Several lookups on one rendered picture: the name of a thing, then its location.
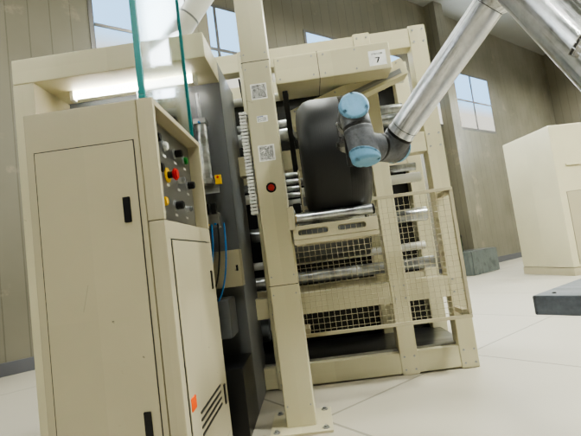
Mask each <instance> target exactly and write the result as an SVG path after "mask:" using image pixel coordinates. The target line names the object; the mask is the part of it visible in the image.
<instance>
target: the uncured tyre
mask: <svg viewBox="0 0 581 436"><path fill-rule="evenodd" d="M343 96H344V95H341V96H335V97H328V98H323V99H312V100H307V101H305V102H303V103H302V104H301V105H300V106H299V107H298V109H297V110H296V128H297V141H298V148H299V154H300V161H301V167H302V173H303V186H304V192H305V199H306V204H307V207H308V210H309V212H311V211H317V210H324V209H331V208H343V207H349V206H356V205H362V204H369V203H371V201H372V195H373V171H372V166H368V167H356V166H352V167H348V165H347V159H346V153H344V152H341V151H338V150H337V149H336V143H337V142H339V138H338V133H337V130H336V125H335V123H336V122H337V118H338V105H339V103H340V100H341V98H342V97H343Z"/></svg>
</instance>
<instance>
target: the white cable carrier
mask: <svg viewBox="0 0 581 436"><path fill-rule="evenodd" d="M247 120H248V115H247V114H246V112H239V121H240V123H239V124H240V129H241V136H242V137H241V138H242V145H243V149H244V150H243V152H244V159H245V167H246V176H247V178H246V179H247V180H248V181H247V183H248V184H247V187H249V188H248V190H249V191H248V193H249V194H250V195H249V197H250V198H249V201H250V204H251V205H250V207H251V211H252V212H251V215H259V212H260V210H259V208H258V207H259V206H258V204H259V202H257V200H258V198H257V197H258V196H257V195H256V194H257V188H256V182H255V178H254V177H255V175H254V174H255V173H254V168H253V165H254V162H253V159H252V148H251V147H252V146H251V141H250V140H251V139H250V135H249V134H250V132H249V128H248V127H249V125H248V121H247Z"/></svg>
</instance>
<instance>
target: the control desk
mask: <svg viewBox="0 0 581 436"><path fill-rule="evenodd" d="M23 126H24V137H25V148H26V158H27V170H28V180H29V201H30V213H31V223H32V235H33V245H34V256H35V277H36V288H37V299H38V310H39V321H40V332H41V353H42V364H43V375H44V386H45V397H46V408H47V419H48V436H233V431H232V423H231V415H230V408H229V400H228V392H227V378H226V371H225V363H224V356H223V348H222V340H221V333H220V318H219V311H218V303H217V295H216V288H215V280H214V266H213V258H212V250H211V243H210V235H209V230H208V229H209V226H208V212H207V204H206V197H205V189H204V182H203V174H202V166H201V152H200V144H199V143H198V142H197V141H196V140H195V139H194V138H193V137H192V136H191V135H190V134H189V133H188V132H187V131H186V130H185V129H184V128H183V127H182V126H181V125H180V124H179V123H177V122H176V121H175V120H174V119H173V118H172V117H171V116H170V115H169V114H168V113H167V112H166V111H165V110H164V109H163V108H162V107H161V106H160V105H159V104H158V103H157V102H156V101H155V100H154V99H153V98H152V97H148V98H141V99H136V100H134V99H133V100H126V101H121V102H115V103H109V104H103V105H97V106H86V107H80V108H74V109H68V110H62V111H56V112H45V113H39V114H33V115H27V116H23ZM195 394H196V401H197V408H196V409H195V411H194V412H193V413H192V405H191V399H192V398H193V396H194V395H195Z"/></svg>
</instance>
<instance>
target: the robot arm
mask: <svg viewBox="0 0 581 436"><path fill-rule="evenodd" d="M506 12H508V13H509V14H510V15H511V17H512V18H513V19H514V20H515V21H516V22H517V23H518V24H519V25H520V26H521V27H522V28H523V29H524V30H525V31H526V32H527V33H528V34H529V35H530V36H531V38H532V39H533V40H534V41H535V42H536V43H537V44H538V45H539V46H540V48H541V49H542V50H543V51H544V52H545V53H546V54H547V55H548V56H549V57H550V58H551V60H552V61H553V62H554V63H555V64H556V65H557V66H558V67H559V68H560V70H561V71H562V72H563V73H564V74H565V75H566V76H567V77H568V78H569V79H570V81H571V82H572V83H573V84H574V85H575V86H576V87H577V88H578V89H579V90H580V92H581V0H473V1H472V3H471V4H470V6H469V7H468V8H467V10H466V11H465V13H464V14H463V16H462V18H461V19H460V21H459V22H458V24H457V25H456V27H455V28H454V29H453V31H452V32H451V34H450V36H449V37H448V39H447V40H446V42H445V43H444V45H443V46H442V47H441V49H440V50H439V52H438V53H437V55H436V57H435V58H434V60H433V61H432V63H431V64H430V66H429V67H428V68H427V70H426V71H425V73H424V75H423V76H422V78H421V79H420V81H419V82H418V84H417V85H416V86H415V88H414V89H413V91H412V93H411V94H410V96H409V97H408V99H407V101H406V102H405V104H404V105H403V106H402V108H401V109H400V111H399V113H398V114H397V116H396V117H395V119H394V120H393V122H392V123H391V124H390V125H389V126H388V127H387V129H386V131H385V132H384V133H375V132H374V129H373V127H372V123H371V119H370V117H369V113H368V109H369V104H368V100H367V98H366V97H365V96H364V95H363V94H361V93H356V92H352V93H347V94H345V95H344V96H343V97H342V98H341V100H340V103H339V105H338V118H337V122H336V123H335V125H336V130H337V133H338V138H339V142H337V143H336V149H337V150H338V151H341V152H344V153H346V159H347V165H348V167H352V166H356V167H368V166H372V165H374V164H377V163H378V162H386V163H390V164H395V163H400V162H402V161H404V160H405V159H407V157H408V156H409V154H410V152H411V142H412V140H413V139H414V137H415V136H416V134H417V133H418V131H419V130H420V129H421V127H422V126H423V124H424V123H425V121H426V120H427V119H428V118H429V117H430V115H431V113H432V112H433V111H434V109H435V108H436V106H437V105H438V103H439V102H440V100H441V99H442V98H443V96H444V95H445V94H446V93H447V91H448V90H449V89H450V87H451V85H452V84H453V83H454V81H455V80H456V78H457V77H458V75H459V74H460V73H461V72H462V71H463V69H464V67H465V66H466V65H467V63H468V62H469V60H470V59H471V57H472V56H473V55H474V53H475V52H476V50H477V49H478V48H479V47H480V45H481V44H482V42H483V41H484V39H485V38H486V37H487V35H488V33H489V32H490V31H491V29H492V28H493V27H494V26H495V24H496V23H497V22H498V20H499V19H500V17H501V16H502V14H504V13H506Z"/></svg>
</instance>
